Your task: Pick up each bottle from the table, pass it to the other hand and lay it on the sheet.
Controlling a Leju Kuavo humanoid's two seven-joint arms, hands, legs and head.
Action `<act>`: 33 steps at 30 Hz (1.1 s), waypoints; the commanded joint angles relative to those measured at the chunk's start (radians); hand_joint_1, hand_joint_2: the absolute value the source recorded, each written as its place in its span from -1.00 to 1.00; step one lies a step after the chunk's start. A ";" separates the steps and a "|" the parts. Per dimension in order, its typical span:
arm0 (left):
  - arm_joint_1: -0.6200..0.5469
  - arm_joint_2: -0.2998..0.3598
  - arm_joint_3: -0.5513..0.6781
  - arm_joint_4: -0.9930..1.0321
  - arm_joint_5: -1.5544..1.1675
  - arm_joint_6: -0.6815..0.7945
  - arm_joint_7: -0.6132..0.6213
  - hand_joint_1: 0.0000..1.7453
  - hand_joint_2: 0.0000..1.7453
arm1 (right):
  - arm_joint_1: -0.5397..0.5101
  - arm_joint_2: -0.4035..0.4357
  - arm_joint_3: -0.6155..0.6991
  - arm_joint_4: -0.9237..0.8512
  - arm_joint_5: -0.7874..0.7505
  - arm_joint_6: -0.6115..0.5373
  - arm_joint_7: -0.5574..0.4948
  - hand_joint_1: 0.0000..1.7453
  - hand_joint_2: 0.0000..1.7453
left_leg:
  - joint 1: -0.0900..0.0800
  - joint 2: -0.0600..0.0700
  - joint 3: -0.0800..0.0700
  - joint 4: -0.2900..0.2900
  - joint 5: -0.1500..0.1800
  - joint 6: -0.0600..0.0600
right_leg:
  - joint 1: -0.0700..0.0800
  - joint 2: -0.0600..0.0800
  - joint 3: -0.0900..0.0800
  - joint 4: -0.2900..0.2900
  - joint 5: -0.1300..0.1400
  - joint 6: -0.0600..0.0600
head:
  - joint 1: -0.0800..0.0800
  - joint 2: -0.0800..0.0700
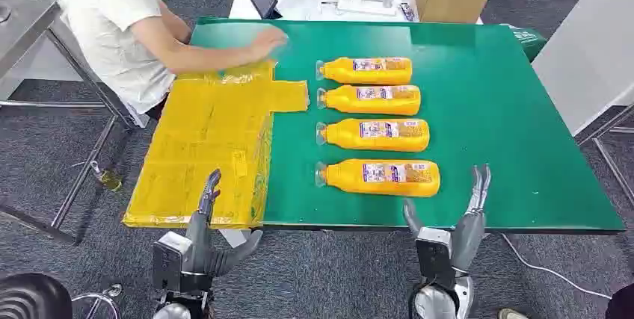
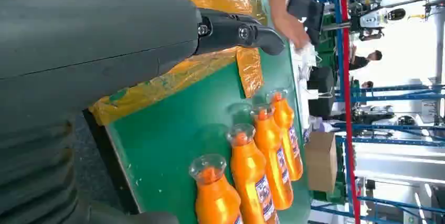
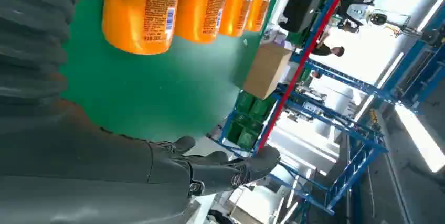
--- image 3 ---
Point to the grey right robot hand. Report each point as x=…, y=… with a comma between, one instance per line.
x=87, y=173

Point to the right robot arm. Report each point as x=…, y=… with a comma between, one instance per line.
x=31, y=41

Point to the green table mat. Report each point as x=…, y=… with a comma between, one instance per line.
x=156, y=94

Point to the green crate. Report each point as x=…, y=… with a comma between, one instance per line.
x=245, y=102
x=247, y=139
x=260, y=107
x=234, y=132

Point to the brown cardboard box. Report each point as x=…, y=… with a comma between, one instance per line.
x=266, y=71

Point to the red rack beam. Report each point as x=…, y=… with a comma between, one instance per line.
x=299, y=66

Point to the background person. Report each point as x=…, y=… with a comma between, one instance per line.
x=323, y=50

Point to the blue metal rack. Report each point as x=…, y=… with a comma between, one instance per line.
x=347, y=83

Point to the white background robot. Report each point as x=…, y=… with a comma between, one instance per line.
x=359, y=12

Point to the bright light panel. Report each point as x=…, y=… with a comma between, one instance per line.
x=420, y=139

